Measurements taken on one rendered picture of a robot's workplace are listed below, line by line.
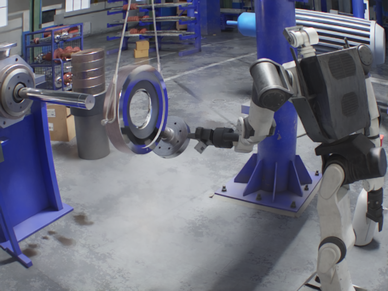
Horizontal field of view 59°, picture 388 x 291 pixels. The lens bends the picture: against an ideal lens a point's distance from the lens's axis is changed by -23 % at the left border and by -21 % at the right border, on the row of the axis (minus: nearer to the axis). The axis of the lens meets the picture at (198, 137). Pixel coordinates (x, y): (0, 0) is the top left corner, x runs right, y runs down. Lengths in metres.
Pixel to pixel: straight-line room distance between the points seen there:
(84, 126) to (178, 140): 2.15
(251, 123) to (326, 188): 0.38
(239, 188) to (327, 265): 1.88
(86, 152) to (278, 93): 3.01
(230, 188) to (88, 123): 1.50
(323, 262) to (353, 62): 0.81
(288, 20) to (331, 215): 1.75
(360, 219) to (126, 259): 1.56
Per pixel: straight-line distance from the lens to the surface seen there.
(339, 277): 1.71
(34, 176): 3.11
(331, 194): 1.48
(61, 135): 4.73
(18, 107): 2.56
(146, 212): 3.11
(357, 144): 1.41
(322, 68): 1.26
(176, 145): 1.94
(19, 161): 2.98
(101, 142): 4.07
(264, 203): 3.12
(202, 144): 1.86
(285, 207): 3.08
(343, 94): 1.31
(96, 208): 3.22
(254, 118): 1.45
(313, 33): 1.49
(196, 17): 10.08
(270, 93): 1.28
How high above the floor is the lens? 1.57
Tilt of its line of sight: 21 degrees down
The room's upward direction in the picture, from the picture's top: 1 degrees counter-clockwise
